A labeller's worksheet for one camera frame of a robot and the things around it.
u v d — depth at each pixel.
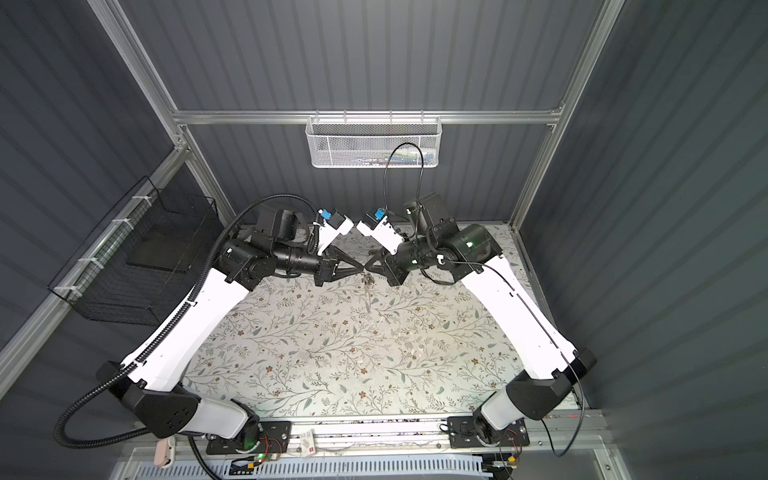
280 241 0.53
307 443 0.72
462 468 0.71
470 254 0.43
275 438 0.72
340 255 0.59
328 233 0.56
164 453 0.69
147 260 0.74
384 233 0.55
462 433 0.73
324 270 0.57
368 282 0.66
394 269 0.55
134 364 0.39
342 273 0.61
